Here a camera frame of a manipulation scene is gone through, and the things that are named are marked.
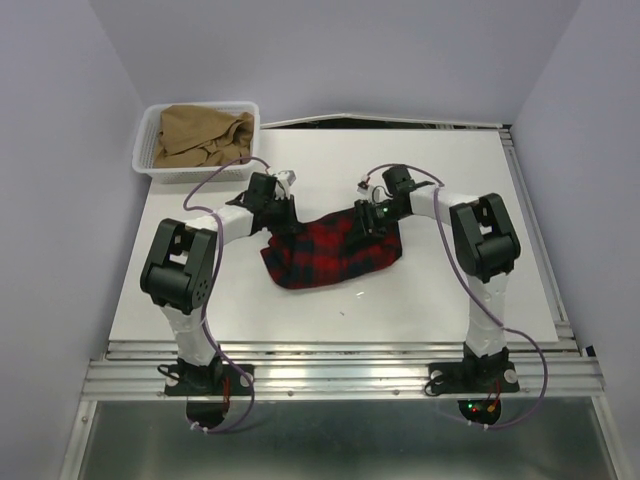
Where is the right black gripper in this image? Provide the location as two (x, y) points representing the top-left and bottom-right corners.
(344, 200), (407, 250)

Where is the red plaid pleated skirt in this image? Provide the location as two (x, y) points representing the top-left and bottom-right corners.
(260, 208), (403, 290)

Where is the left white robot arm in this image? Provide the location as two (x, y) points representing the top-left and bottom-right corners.
(140, 170), (300, 394)

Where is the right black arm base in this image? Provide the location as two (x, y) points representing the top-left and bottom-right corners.
(424, 345), (520, 397)

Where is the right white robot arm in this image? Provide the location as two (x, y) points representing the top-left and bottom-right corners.
(346, 164), (521, 390)

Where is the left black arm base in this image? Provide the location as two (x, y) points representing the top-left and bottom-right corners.
(157, 357), (250, 397)

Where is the tan folded skirt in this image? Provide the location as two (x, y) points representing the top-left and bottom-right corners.
(153, 105), (255, 168)

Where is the white plastic laundry basket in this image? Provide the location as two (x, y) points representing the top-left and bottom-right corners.
(132, 101), (260, 183)

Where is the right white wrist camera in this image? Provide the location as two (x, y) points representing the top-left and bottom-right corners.
(357, 175), (384, 203)

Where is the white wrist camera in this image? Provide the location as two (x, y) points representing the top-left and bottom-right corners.
(273, 170), (296, 200)
(357, 175), (384, 203)

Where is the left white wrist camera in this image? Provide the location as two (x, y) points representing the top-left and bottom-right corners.
(273, 170), (296, 200)

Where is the aluminium rail frame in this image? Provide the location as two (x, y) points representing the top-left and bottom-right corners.
(61, 127), (634, 479)

